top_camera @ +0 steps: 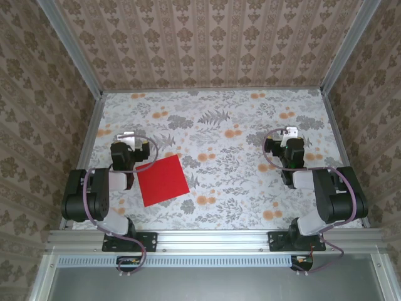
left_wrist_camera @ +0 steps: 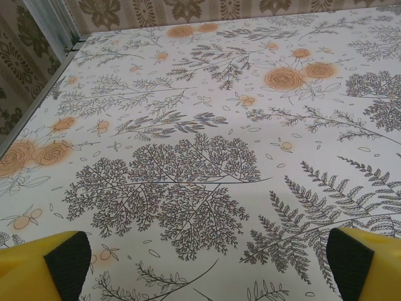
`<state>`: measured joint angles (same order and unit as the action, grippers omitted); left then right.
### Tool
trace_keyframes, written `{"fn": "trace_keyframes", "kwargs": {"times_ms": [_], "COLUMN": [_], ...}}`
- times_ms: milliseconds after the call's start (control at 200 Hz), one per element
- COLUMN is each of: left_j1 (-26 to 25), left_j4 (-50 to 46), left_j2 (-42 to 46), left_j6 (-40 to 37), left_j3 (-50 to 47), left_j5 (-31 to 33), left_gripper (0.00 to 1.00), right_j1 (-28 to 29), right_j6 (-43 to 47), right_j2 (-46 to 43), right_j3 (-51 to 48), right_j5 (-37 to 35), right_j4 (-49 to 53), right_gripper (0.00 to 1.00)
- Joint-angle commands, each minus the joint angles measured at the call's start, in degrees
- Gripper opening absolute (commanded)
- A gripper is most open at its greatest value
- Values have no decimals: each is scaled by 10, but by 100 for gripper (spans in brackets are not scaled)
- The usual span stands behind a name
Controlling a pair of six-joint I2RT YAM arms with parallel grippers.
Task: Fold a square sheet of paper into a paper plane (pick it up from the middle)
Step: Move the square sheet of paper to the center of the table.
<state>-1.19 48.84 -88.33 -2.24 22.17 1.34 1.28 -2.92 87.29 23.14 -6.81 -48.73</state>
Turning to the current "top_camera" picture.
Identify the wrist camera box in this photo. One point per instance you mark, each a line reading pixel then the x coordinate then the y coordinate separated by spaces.
pixel 126 135
pixel 290 131

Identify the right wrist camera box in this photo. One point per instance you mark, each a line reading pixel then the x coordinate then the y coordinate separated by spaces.
pixel 290 131

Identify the aluminium frame post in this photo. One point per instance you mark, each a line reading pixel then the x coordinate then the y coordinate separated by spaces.
pixel 344 47
pixel 70 47

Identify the long aluminium mounting rail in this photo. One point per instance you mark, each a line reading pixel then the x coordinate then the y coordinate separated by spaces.
pixel 213 239

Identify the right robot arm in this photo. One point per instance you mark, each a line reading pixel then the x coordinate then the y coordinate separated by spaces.
pixel 338 200

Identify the aluminium table side rail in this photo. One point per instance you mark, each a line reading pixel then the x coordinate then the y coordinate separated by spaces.
pixel 340 138
pixel 89 144

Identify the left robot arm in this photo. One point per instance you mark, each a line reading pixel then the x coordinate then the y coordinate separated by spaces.
pixel 94 194

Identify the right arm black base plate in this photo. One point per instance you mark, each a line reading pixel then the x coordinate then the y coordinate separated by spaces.
pixel 277 241

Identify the red square paper sheet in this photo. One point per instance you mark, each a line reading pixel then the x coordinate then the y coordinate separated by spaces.
pixel 163 180

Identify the grey metal panel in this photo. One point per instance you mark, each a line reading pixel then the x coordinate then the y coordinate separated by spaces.
pixel 219 285

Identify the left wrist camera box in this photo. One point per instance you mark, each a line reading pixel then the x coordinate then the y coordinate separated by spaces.
pixel 126 135

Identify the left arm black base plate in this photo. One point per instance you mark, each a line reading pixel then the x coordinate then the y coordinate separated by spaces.
pixel 150 241

